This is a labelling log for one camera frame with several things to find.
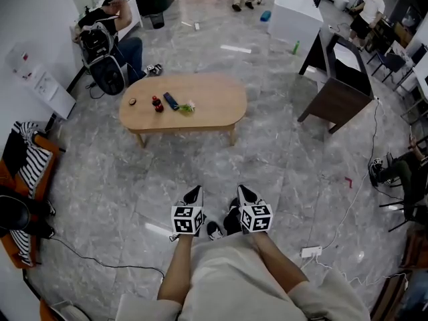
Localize dark brown side table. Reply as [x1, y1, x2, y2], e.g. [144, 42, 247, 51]
[297, 31, 375, 135]

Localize person's left forearm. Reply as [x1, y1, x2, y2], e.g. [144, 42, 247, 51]
[156, 234, 195, 306]

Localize white power strip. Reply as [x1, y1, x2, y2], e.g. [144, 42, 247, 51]
[300, 245, 324, 259]

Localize white water dispenser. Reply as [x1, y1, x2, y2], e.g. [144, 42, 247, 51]
[3, 41, 77, 120]

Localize striped pillow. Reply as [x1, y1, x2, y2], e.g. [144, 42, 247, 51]
[13, 121, 40, 140]

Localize person's right forearm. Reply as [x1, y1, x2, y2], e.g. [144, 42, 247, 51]
[252, 232, 309, 296]

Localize person's beige shirt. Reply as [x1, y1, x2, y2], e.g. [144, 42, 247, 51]
[115, 234, 370, 321]

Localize wooden coffee table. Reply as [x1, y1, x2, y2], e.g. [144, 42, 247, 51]
[119, 73, 248, 149]

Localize long black floor cable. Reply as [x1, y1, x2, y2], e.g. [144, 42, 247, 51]
[49, 235, 165, 279]

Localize black white shell backpack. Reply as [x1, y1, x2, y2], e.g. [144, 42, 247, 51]
[79, 21, 126, 96]

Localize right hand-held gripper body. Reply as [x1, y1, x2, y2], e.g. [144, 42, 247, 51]
[238, 203, 274, 235]

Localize person's black trousers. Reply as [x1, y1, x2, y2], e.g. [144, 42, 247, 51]
[223, 207, 243, 236]

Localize white round cushion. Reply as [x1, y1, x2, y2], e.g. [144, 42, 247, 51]
[49, 304, 92, 321]

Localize dark blue box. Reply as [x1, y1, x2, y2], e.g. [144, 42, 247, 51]
[163, 92, 181, 111]

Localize orange sofa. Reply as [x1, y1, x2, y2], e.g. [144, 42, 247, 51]
[0, 120, 62, 270]

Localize black round shell backpack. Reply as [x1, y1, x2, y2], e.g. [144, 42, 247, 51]
[0, 195, 31, 231]

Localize dark blue chair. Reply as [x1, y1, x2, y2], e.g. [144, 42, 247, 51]
[366, 47, 407, 84]

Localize white block counter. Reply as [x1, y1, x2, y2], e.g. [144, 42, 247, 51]
[267, 0, 324, 48]

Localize white floor cable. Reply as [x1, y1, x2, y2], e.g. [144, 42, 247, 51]
[321, 167, 370, 251]

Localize striped seat cushion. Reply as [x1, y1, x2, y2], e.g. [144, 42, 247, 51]
[9, 229, 35, 267]
[18, 145, 54, 197]

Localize person's left black shoe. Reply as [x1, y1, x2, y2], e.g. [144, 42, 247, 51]
[206, 221, 224, 241]

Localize orange cushion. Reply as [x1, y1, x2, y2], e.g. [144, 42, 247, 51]
[39, 298, 51, 321]

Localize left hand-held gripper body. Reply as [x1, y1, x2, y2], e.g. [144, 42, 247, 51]
[170, 205, 207, 237]

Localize pink flower green stem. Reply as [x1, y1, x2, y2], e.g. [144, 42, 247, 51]
[178, 100, 197, 115]

